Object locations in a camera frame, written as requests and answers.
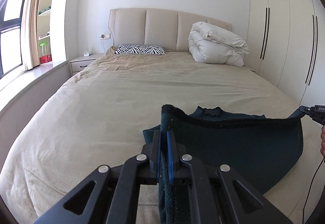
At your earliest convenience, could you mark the zebra print pillow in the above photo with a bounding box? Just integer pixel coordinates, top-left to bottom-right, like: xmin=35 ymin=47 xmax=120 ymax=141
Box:
xmin=115 ymin=44 xmax=166 ymax=55

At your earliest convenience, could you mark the green bottle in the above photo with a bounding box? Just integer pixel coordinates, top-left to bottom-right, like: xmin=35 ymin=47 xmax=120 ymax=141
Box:
xmin=40 ymin=42 xmax=48 ymax=56

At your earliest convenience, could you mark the white wardrobe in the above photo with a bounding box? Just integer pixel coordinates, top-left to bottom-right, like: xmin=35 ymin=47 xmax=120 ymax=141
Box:
xmin=245 ymin=0 xmax=324 ymax=106

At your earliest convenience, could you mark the black framed window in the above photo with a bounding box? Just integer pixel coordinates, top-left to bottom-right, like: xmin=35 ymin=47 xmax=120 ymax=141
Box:
xmin=1 ymin=0 xmax=25 ymax=77

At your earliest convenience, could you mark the folded white duvet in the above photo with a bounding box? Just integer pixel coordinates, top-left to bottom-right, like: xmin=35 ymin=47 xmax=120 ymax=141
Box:
xmin=188 ymin=22 xmax=249 ymax=67

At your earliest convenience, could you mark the beige bed sheet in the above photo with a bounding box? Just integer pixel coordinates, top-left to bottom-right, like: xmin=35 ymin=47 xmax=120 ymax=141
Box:
xmin=1 ymin=52 xmax=324 ymax=223

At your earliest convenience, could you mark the wall power socket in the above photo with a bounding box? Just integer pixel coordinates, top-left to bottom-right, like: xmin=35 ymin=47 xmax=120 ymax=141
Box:
xmin=100 ymin=33 xmax=111 ymax=40

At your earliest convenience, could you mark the dark teal knit sweater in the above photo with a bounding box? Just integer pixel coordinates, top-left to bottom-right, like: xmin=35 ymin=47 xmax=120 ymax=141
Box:
xmin=141 ymin=103 xmax=305 ymax=224

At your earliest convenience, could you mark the beige bedside table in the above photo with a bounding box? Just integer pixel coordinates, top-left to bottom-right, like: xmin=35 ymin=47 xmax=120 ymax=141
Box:
xmin=70 ymin=53 xmax=103 ymax=76

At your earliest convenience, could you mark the white wall shelf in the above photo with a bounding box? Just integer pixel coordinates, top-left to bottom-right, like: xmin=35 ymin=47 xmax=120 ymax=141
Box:
xmin=37 ymin=0 xmax=52 ymax=57

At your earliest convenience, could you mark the beige curtain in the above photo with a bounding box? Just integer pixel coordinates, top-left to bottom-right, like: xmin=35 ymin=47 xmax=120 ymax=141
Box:
xmin=20 ymin=0 xmax=40 ymax=71

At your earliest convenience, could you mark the red box on sill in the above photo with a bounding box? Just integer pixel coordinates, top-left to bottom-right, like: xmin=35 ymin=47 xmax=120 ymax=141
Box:
xmin=39 ymin=54 xmax=52 ymax=64

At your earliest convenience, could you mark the person's right hand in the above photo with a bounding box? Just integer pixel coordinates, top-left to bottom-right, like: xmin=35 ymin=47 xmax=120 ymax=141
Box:
xmin=320 ymin=126 xmax=325 ymax=157

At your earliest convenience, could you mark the black cable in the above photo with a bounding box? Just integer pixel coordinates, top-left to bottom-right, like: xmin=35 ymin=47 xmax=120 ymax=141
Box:
xmin=302 ymin=157 xmax=325 ymax=224

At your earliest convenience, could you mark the beige padded headboard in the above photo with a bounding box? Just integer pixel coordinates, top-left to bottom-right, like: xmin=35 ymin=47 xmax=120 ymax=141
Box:
xmin=108 ymin=8 xmax=231 ymax=52

